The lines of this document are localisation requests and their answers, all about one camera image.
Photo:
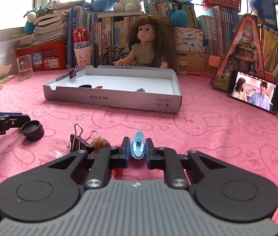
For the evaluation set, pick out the black binder clip on cloth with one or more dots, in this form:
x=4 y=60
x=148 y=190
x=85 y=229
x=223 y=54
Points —
x=77 y=142

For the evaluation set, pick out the brown-haired doll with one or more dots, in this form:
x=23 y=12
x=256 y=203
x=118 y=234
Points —
x=152 y=43

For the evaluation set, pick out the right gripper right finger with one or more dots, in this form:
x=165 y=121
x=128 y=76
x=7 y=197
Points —
x=219 y=188

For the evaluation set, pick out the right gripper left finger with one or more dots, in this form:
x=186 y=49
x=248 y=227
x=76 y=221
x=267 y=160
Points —
x=51 y=190

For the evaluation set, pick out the blue plush lying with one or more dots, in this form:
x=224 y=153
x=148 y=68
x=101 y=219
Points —
x=99 y=5

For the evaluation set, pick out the colourful pencil box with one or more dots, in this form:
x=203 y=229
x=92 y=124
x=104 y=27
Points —
x=188 y=39

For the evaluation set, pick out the black round lid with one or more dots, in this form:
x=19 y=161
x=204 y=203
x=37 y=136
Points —
x=85 y=86
x=33 y=130

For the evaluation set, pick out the light blue hair clip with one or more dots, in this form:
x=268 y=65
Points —
x=137 y=146

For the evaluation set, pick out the blue white plush far left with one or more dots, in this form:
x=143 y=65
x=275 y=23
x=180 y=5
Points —
x=31 y=16

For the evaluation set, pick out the white cat paper cup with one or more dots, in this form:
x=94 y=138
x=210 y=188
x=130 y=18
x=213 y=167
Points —
x=83 y=56

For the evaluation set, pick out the small glass jar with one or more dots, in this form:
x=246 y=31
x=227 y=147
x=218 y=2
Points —
x=181 y=63

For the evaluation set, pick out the blue cardboard box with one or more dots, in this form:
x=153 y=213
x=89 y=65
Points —
x=264 y=12

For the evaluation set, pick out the blue hair clip in tray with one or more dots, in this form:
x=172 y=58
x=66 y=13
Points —
x=140 y=90

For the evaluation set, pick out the white cardboard tray box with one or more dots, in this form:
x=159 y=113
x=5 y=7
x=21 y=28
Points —
x=162 y=89

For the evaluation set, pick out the pink triangular toy house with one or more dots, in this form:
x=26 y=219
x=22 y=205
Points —
x=243 y=54

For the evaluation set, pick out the row of upright books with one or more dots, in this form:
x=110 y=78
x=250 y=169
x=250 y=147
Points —
x=106 y=33

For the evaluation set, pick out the red Budweiser can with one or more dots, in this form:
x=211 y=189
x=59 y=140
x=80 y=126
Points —
x=81 y=38

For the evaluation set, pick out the brown walnut keychain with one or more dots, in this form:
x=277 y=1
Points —
x=98 y=143

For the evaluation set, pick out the black binder clip on tray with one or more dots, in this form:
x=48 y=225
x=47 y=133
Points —
x=72 y=71

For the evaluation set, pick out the clear glass mug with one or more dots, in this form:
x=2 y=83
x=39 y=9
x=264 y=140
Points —
x=24 y=64

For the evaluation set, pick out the red plastic basket left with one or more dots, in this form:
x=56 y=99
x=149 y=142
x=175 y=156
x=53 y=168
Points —
x=46 y=56

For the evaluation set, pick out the black miniature bicycle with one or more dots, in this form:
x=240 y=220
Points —
x=111 y=56

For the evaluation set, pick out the pink rabbit tablecloth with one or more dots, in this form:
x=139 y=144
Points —
x=208 y=121

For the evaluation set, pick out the black round lid in tray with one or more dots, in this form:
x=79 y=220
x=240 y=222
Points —
x=85 y=86

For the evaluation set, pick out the stack of books left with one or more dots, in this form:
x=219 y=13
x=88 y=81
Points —
x=51 y=21

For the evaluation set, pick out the smartphone showing video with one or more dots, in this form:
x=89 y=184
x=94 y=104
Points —
x=254 y=91

